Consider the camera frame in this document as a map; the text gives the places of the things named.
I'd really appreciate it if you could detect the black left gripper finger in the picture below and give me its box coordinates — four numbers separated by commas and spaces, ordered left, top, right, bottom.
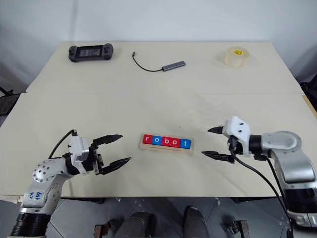
92, 134, 123, 146
100, 156, 132, 176

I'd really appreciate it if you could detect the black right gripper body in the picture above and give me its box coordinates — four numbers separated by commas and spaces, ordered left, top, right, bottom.
227, 137, 245, 157

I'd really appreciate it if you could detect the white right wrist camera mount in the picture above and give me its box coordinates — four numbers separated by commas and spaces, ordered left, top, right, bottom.
222, 116, 252, 158

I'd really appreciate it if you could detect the black frame beside table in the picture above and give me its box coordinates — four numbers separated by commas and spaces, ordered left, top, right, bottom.
299, 74, 317, 112

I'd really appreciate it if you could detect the wooden letter tray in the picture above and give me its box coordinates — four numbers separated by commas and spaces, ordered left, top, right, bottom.
139, 133, 194, 156

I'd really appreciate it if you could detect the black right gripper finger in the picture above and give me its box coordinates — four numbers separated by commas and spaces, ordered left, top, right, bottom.
202, 150, 235, 164
207, 125, 225, 136

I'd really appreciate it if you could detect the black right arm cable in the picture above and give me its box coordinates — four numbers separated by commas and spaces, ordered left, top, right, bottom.
230, 146, 294, 238

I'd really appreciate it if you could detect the clear tape roll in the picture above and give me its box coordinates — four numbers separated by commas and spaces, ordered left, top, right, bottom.
224, 46, 250, 69

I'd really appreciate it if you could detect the black object beside table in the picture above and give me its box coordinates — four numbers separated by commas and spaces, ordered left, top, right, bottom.
0, 85, 18, 116

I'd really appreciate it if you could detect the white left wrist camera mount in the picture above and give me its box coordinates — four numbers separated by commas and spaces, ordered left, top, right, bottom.
68, 135, 91, 176

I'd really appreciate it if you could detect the dark rounded shape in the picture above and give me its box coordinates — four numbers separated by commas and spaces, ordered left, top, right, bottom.
118, 211, 157, 238
183, 206, 209, 238

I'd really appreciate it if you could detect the brown table caster bracket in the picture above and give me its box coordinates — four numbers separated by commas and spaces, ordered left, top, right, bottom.
94, 222, 117, 238
222, 218, 250, 235

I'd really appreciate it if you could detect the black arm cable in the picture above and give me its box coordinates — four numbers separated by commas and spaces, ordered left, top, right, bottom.
48, 129, 79, 159
230, 146, 294, 238

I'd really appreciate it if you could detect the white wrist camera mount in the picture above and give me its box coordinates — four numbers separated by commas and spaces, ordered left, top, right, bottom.
68, 135, 91, 176
222, 116, 252, 158

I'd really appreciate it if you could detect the grey USB hub with cable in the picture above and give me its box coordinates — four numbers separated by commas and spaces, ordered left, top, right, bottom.
132, 51, 187, 73

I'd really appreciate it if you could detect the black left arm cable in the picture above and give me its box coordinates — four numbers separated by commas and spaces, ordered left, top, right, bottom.
48, 129, 79, 159

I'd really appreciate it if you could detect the black handheld game console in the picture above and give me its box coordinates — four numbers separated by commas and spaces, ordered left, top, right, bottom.
68, 43, 115, 62

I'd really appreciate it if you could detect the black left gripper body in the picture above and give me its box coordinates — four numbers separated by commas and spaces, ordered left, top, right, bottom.
82, 143, 106, 176

